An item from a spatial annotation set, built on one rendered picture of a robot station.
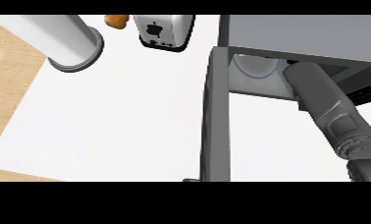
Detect dark grey microwave door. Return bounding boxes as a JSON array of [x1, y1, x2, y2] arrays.
[[181, 45, 232, 183]]

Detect glass microwave turntable plate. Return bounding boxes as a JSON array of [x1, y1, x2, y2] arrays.
[[231, 53, 282, 80]]

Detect grey microwave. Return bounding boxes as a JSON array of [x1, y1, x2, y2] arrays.
[[216, 14, 371, 108]]

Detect silver toaster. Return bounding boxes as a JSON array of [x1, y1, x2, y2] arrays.
[[132, 14, 197, 53]]

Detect orange-brown food item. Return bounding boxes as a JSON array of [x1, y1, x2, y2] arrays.
[[103, 14, 131, 30]]

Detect white cylinder with grey rim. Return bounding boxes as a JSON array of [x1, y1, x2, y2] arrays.
[[0, 14, 106, 74]]

